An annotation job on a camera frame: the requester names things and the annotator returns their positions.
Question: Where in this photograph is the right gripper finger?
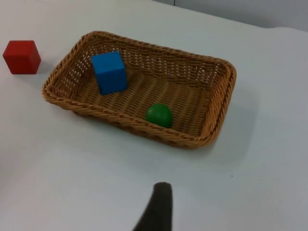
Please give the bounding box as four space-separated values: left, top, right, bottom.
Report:
131 182 173 231

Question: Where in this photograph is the blue cube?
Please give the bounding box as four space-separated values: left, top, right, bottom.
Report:
91 50 128 95

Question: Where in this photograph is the red cube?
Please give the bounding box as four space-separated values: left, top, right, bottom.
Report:
2 40 41 75

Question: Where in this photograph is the pale brown wicker basket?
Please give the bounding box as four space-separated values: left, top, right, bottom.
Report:
41 30 237 150

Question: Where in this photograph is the green ball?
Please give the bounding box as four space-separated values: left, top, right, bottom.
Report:
145 103 174 128

